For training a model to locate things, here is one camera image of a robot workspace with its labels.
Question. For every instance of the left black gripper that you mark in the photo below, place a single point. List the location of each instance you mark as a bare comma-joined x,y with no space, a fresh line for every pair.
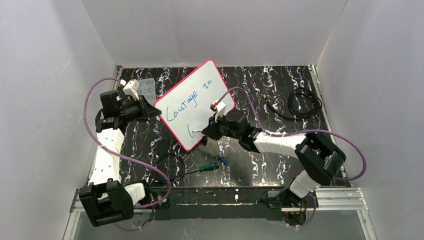
144,108

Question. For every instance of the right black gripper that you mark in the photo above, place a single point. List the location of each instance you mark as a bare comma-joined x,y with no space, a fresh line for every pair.
216,128

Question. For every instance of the blue marker cap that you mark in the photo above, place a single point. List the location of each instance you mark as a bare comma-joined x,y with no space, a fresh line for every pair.
223,160

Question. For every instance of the pink framed whiteboard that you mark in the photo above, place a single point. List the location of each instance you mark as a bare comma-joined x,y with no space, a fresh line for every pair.
186,106

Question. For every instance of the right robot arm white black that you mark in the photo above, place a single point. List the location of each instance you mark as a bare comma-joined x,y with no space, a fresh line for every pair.
319,156

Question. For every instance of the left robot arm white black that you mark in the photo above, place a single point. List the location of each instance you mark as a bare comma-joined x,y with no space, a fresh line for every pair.
106,199

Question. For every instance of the clear plastic organizer box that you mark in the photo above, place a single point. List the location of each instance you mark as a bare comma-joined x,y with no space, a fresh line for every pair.
147,88

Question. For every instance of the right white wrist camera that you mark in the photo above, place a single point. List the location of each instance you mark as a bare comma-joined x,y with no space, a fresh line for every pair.
218,107

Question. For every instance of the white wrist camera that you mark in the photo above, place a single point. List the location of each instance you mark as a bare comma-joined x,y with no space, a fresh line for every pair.
218,107
133,89

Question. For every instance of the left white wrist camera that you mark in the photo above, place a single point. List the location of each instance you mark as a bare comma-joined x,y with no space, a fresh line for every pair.
133,89

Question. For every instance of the green handled screwdriver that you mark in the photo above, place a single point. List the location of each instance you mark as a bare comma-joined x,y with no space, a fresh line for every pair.
208,167

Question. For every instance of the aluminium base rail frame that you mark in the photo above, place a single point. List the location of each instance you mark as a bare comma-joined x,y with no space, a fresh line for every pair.
233,191

